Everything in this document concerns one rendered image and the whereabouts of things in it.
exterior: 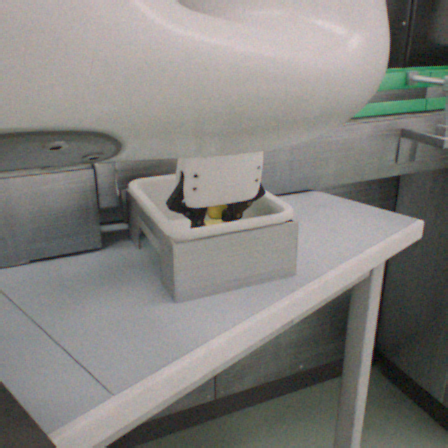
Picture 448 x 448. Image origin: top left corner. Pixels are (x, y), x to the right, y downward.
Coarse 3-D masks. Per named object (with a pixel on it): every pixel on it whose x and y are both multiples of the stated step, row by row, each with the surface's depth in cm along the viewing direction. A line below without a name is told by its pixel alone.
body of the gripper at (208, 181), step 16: (192, 160) 56; (208, 160) 56; (224, 160) 57; (240, 160) 58; (256, 160) 59; (176, 176) 61; (192, 176) 57; (208, 176) 58; (224, 176) 58; (240, 176) 59; (256, 176) 61; (192, 192) 58; (208, 192) 59; (224, 192) 60; (240, 192) 61; (256, 192) 63
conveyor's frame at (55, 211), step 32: (352, 128) 96; (384, 128) 99; (160, 160) 81; (288, 160) 92; (320, 160) 95; (352, 160) 98; (384, 160) 102; (416, 160) 106; (0, 192) 64; (32, 192) 65; (64, 192) 67; (288, 192) 95; (0, 224) 65; (32, 224) 67; (64, 224) 69; (96, 224) 71; (0, 256) 67; (32, 256) 68
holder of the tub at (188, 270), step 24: (144, 216) 67; (144, 240) 70; (168, 240) 58; (192, 240) 57; (216, 240) 58; (240, 240) 60; (264, 240) 61; (288, 240) 63; (168, 264) 59; (192, 264) 58; (216, 264) 60; (240, 264) 61; (264, 264) 63; (288, 264) 64; (168, 288) 61; (192, 288) 59; (216, 288) 61; (240, 288) 62
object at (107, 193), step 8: (96, 168) 68; (104, 168) 68; (112, 168) 69; (96, 176) 68; (104, 176) 69; (112, 176) 69; (96, 184) 69; (104, 184) 69; (112, 184) 70; (96, 192) 69; (104, 192) 69; (112, 192) 70; (104, 200) 70; (112, 200) 70
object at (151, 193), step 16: (160, 176) 76; (144, 192) 75; (160, 192) 76; (144, 208) 65; (160, 208) 77; (256, 208) 71; (272, 208) 67; (288, 208) 63; (160, 224) 59; (176, 224) 77; (224, 224) 59; (240, 224) 59; (256, 224) 60; (272, 224) 62; (176, 240) 59
